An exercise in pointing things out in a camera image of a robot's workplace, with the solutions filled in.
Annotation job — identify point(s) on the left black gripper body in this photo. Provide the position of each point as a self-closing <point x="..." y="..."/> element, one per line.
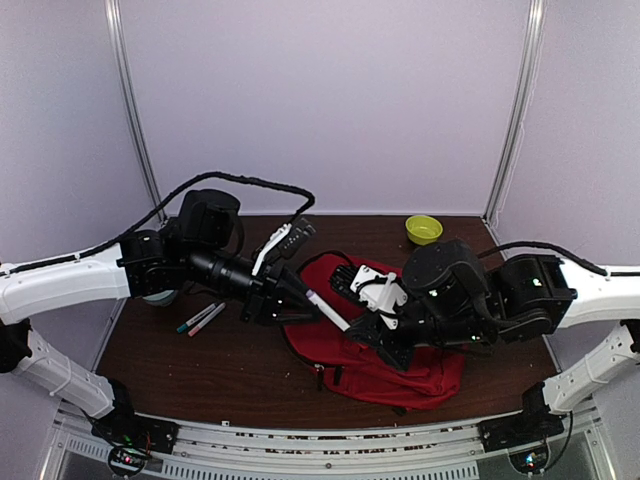
<point x="202" y="263"/>

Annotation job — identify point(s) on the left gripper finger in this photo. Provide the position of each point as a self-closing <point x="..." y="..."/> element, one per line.
<point x="295" y="317"/>
<point x="293" y="291"/>

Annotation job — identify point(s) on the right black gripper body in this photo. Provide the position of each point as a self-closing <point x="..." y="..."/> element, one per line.
<point x="463" y="331"/>

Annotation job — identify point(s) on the red capped white marker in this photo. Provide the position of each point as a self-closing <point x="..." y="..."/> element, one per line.
<point x="327" y="310"/>

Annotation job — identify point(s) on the red backpack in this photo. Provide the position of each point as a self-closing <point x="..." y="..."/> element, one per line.
<point x="355" y="370"/>

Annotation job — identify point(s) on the pink capped white marker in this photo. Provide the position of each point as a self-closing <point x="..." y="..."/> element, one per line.
<point x="220" y="307"/>

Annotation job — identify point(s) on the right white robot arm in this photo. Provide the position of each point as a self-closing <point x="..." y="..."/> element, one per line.
<point x="535" y="294"/>

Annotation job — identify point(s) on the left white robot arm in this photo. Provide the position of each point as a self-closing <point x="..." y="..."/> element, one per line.
<point x="153" y="265"/>

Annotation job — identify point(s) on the lime green bowl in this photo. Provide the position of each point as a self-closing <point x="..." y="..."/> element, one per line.
<point x="423" y="230"/>

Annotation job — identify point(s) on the pale blue ceramic bowl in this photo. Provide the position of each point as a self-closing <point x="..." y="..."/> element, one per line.
<point x="162" y="299"/>

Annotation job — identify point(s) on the teal capped white marker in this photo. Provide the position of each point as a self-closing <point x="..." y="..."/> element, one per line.
<point x="196" y="318"/>

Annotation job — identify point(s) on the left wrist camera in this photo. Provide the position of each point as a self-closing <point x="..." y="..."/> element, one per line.
<point x="285" y="242"/>

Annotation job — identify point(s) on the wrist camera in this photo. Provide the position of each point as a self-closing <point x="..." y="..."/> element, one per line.
<point x="285" y="242"/>
<point x="380" y="293"/>

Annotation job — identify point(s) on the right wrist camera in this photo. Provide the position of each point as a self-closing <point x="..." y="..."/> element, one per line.
<point x="380" y="293"/>

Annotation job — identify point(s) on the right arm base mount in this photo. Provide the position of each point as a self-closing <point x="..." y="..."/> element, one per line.
<point x="522" y="436"/>

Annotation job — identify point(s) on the front aluminium rail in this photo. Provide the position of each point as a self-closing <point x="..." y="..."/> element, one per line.
<point x="451" y="450"/>

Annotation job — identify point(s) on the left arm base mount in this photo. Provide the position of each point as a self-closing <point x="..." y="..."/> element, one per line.
<point x="131" y="452"/>

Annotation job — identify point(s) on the left aluminium frame post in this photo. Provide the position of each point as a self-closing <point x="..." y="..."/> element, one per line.
<point x="118" y="43"/>

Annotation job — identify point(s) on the aluminium frame post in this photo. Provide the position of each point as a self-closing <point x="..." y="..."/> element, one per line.
<point x="118" y="43"/>
<point x="515" y="127"/>

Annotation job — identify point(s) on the right aluminium frame post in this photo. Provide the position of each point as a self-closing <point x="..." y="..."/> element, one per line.
<point x="515" y="127"/>

